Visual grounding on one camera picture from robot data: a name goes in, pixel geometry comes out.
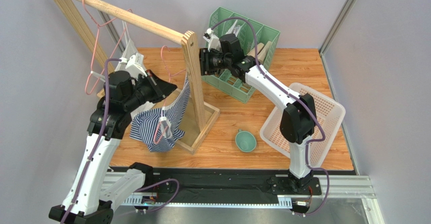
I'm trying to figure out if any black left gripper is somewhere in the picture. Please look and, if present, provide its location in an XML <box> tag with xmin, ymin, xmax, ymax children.
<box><xmin>123</xmin><ymin>69</ymin><xmax>177</xmax><ymax>112</ymax></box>

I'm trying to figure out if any blue white striped tank top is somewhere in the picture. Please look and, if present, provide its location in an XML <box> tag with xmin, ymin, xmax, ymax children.
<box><xmin>130</xmin><ymin>78</ymin><xmax>191</xmax><ymax>152</ymax></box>

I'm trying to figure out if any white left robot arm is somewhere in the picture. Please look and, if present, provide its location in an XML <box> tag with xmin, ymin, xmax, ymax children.
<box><xmin>49</xmin><ymin>70</ymin><xmax>177</xmax><ymax>223</ymax></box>

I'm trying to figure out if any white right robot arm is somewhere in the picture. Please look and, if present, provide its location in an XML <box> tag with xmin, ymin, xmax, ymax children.
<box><xmin>199</xmin><ymin>34</ymin><xmax>317</xmax><ymax>193</ymax></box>

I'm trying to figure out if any grey striped folded cloth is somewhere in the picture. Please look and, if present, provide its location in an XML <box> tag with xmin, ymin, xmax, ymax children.
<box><xmin>228</xmin><ymin>20</ymin><xmax>244</xmax><ymax>38</ymax></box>

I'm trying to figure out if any green plastic file organizer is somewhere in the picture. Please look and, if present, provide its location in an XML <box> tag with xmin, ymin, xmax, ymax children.
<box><xmin>201</xmin><ymin>7</ymin><xmax>281</xmax><ymax>104</ymax></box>

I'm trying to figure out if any green ceramic cup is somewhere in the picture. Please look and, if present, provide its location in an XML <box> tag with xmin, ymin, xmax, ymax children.
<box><xmin>235</xmin><ymin>129</ymin><xmax>257</xmax><ymax>153</ymax></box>

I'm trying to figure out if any white plastic basket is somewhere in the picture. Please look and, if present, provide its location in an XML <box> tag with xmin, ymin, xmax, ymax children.
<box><xmin>260</xmin><ymin>82</ymin><xmax>347</xmax><ymax>168</ymax></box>

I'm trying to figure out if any wooden clothes rack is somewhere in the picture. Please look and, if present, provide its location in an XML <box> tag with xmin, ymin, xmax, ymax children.
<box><xmin>42</xmin><ymin>0</ymin><xmax>221</xmax><ymax>155</ymax></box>

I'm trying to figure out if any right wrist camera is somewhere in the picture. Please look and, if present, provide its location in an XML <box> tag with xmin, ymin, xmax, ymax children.
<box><xmin>203</xmin><ymin>28</ymin><xmax>221</xmax><ymax>51</ymax></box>

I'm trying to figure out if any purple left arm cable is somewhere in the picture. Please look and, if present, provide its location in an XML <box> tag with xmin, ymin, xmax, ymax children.
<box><xmin>59</xmin><ymin>58</ymin><xmax>180</xmax><ymax>224</ymax></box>

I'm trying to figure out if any pink wire hanger with white top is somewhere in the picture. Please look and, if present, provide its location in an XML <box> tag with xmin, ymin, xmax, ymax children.
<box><xmin>81</xmin><ymin>0</ymin><xmax>133</xmax><ymax>96</ymax></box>

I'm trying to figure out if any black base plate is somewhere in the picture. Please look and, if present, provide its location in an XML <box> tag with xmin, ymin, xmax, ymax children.
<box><xmin>109</xmin><ymin>166</ymin><xmax>323</xmax><ymax>205</ymax></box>

